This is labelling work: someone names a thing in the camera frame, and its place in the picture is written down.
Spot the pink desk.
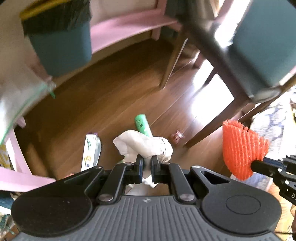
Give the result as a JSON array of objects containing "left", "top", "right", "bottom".
[{"left": 1, "top": 1, "right": 180, "bottom": 192}]

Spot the dark teal trash bin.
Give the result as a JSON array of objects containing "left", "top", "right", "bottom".
[{"left": 20, "top": 0, "right": 92, "bottom": 77}]

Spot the white purple snack wrapper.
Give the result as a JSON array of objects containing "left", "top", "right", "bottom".
[{"left": 81, "top": 133, "right": 102, "bottom": 172}]

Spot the brown wooden chair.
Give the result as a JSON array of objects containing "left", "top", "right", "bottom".
[{"left": 160, "top": 1, "right": 295, "bottom": 148}]

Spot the white tissue paper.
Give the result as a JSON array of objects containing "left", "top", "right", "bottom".
[{"left": 113, "top": 130, "right": 173, "bottom": 188}]

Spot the small red candy wrapper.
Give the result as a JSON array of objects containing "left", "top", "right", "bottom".
[{"left": 171, "top": 129, "right": 184, "bottom": 145}]

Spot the orange foam fruit net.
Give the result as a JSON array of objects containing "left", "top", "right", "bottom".
[{"left": 222, "top": 120, "right": 269, "bottom": 181}]

